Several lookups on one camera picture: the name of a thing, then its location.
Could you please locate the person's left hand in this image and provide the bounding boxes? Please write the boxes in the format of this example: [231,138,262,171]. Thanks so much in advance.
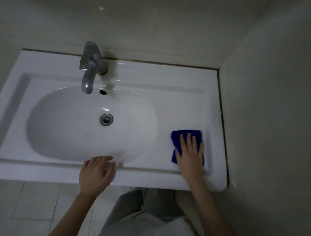
[79,156,117,199]

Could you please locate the person's right hand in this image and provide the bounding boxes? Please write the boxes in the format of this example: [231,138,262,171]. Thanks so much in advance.
[174,133,205,182]

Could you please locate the chrome faucet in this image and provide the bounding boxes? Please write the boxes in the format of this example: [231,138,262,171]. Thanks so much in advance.
[79,41,108,95]

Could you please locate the person's left forearm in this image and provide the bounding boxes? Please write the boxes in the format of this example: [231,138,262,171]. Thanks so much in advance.
[48,192,98,236]

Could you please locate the white ceramic sink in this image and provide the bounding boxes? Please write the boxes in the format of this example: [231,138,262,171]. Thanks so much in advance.
[0,49,228,193]

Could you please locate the metal sink drain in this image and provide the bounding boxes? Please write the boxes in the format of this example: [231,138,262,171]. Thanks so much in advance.
[100,113,114,126]

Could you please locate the small blue cleaning cloth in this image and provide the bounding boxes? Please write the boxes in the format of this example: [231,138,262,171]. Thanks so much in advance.
[170,129,204,166]

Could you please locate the person's right forearm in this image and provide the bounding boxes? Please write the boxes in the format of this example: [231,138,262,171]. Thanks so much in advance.
[187,176,236,236]

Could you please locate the grey trousers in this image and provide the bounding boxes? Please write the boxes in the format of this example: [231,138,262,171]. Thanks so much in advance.
[99,188,185,236]

